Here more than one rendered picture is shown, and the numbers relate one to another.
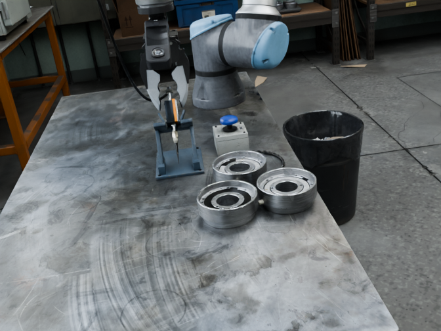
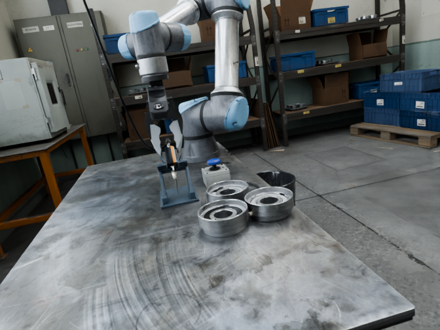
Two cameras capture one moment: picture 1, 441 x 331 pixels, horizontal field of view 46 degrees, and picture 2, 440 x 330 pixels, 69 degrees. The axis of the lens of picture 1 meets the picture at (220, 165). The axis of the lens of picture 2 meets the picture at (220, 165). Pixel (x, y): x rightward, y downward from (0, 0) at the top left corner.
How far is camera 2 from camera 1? 0.25 m
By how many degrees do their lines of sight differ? 12
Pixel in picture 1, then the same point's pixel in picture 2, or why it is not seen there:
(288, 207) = (274, 215)
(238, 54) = (215, 120)
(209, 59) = (194, 127)
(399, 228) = not seen: hidden behind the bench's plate
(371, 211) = not seen: hidden behind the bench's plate
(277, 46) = (241, 113)
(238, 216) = (234, 224)
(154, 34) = (155, 95)
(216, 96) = (200, 153)
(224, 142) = (212, 178)
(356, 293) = (358, 277)
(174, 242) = (181, 251)
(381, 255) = not seen: hidden behind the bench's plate
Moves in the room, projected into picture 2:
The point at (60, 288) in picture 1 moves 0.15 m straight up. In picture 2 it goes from (76, 303) to (48, 216)
